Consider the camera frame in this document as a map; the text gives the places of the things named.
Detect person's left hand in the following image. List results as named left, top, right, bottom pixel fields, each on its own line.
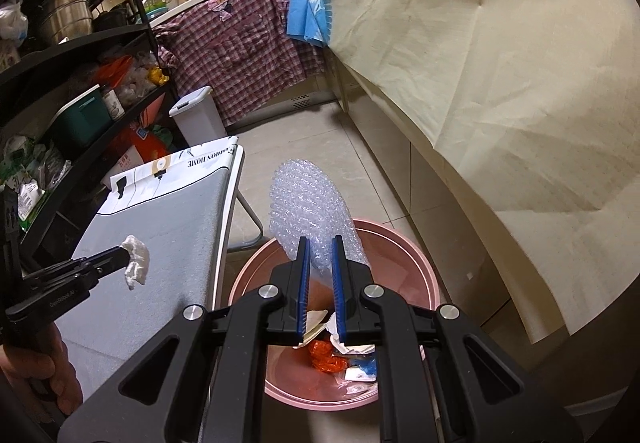
left=0, top=323, right=84, bottom=417

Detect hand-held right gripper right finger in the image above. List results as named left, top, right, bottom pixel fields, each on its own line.
left=332, top=236, right=585, bottom=443

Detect pink plastic bin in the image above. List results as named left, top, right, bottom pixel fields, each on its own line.
left=225, top=218, right=442, bottom=411

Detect pink plaid shirt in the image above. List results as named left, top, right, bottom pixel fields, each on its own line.
left=155, top=0, right=326, bottom=126

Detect orange red plastic bag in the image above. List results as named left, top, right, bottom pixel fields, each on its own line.
left=97, top=55, right=136, bottom=88

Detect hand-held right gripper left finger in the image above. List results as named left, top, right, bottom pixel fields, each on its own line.
left=56, top=237, right=312, bottom=443

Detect blue plastic bag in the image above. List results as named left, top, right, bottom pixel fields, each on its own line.
left=350, top=355, right=378, bottom=381

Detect red printed bag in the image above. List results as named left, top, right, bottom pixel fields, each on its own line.
left=107, top=120, right=173, bottom=174

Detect white plastic bag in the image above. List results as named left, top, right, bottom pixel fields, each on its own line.
left=0, top=0, right=28, bottom=41

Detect beige kitchen cabinet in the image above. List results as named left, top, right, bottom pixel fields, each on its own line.
left=325, top=43, right=531, bottom=354

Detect white tissue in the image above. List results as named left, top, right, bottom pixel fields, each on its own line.
left=122, top=235, right=152, bottom=291

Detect green storage box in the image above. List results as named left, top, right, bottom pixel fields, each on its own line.
left=50, top=88, right=115, bottom=156

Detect green white plastic packets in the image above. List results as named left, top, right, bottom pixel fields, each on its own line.
left=0, top=135, right=73, bottom=224

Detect black pot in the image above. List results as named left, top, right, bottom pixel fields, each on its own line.
left=94, top=5, right=133, bottom=31

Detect grey printed ironing board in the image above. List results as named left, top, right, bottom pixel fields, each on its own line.
left=52, top=135, right=266, bottom=424

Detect white lidded bin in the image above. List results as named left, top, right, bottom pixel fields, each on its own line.
left=169, top=85, right=228, bottom=151

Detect cream cover sheet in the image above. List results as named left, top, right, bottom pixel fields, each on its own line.
left=305, top=0, right=640, bottom=344

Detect torn beige carton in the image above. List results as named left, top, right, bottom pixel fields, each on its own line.
left=295, top=308, right=336, bottom=349

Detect white label jar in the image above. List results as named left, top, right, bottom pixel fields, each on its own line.
left=102, top=88, right=125, bottom=121

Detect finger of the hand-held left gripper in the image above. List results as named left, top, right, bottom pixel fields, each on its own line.
left=75, top=256, right=132, bottom=285
left=22, top=246, right=129, bottom=282

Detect large metal pot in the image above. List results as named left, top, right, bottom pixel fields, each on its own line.
left=37, top=0, right=96, bottom=48

